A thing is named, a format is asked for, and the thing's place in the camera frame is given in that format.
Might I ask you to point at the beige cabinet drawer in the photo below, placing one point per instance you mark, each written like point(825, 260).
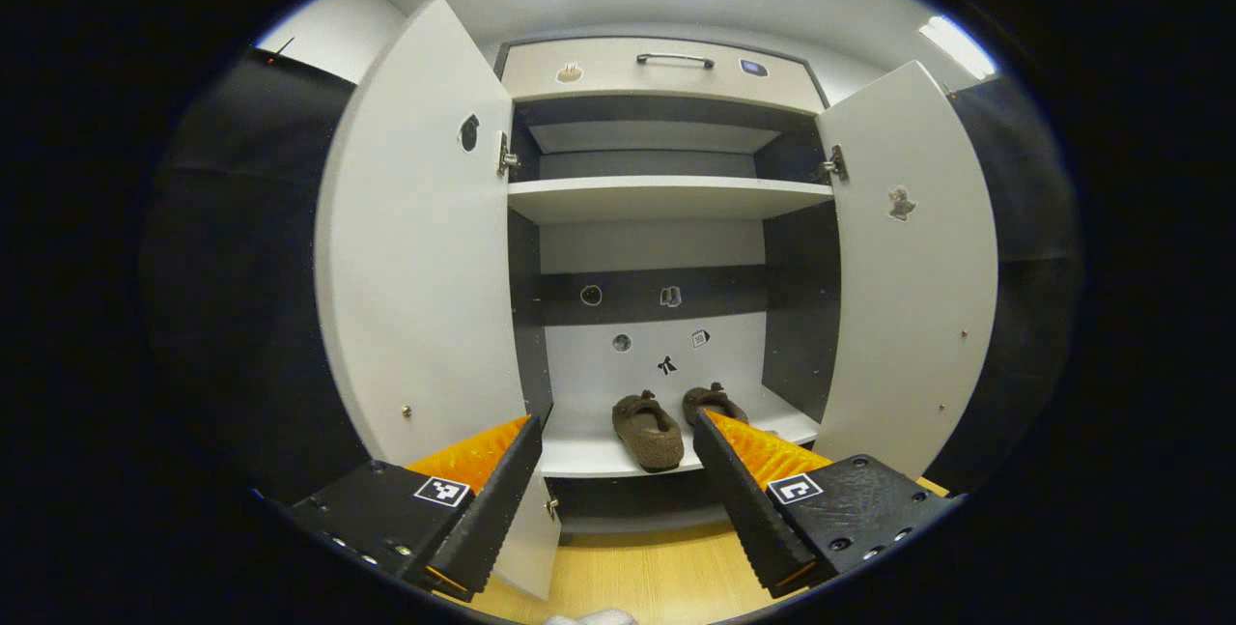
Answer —
point(666, 86)

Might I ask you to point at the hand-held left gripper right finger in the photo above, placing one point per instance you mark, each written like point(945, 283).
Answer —
point(748, 509)

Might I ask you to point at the black backdrop cloth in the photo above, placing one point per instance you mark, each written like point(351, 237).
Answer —
point(241, 268)
point(1033, 219)

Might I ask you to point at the brown fuzzy shoe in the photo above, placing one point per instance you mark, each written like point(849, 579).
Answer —
point(715, 403)
point(657, 451)

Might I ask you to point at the ceiling light panel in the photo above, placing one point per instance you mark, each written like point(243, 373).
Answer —
point(956, 43)

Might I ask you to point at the white shoe cabinet door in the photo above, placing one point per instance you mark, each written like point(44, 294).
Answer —
point(415, 248)
point(908, 316)

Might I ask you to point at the white shoe cabinet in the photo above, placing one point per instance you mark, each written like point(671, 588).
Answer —
point(666, 195)

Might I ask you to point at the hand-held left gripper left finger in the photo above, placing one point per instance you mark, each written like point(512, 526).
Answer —
point(497, 509)

